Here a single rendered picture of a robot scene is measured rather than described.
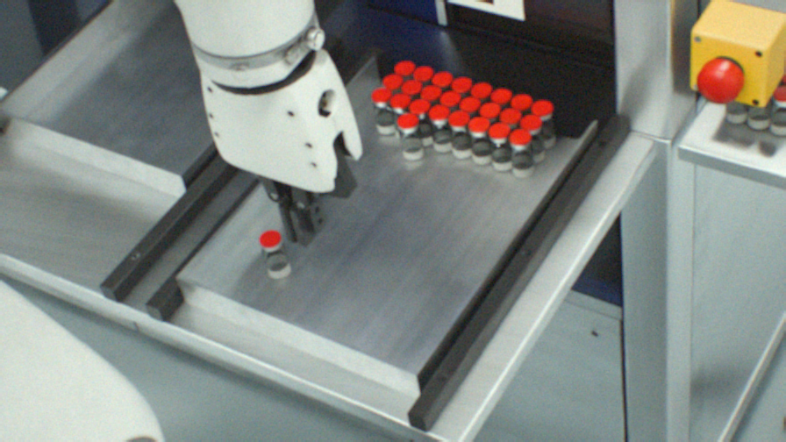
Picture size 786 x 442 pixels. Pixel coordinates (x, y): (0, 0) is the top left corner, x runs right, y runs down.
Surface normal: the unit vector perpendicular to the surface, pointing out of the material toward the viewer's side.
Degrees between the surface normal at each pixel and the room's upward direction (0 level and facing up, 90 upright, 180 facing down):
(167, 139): 0
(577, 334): 90
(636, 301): 90
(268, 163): 96
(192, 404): 0
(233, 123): 90
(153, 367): 0
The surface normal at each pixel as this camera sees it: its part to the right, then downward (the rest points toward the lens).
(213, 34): -0.39, 0.70
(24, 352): 0.78, -0.22
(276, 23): 0.52, 0.55
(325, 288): -0.14, -0.69
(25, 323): 0.79, -0.40
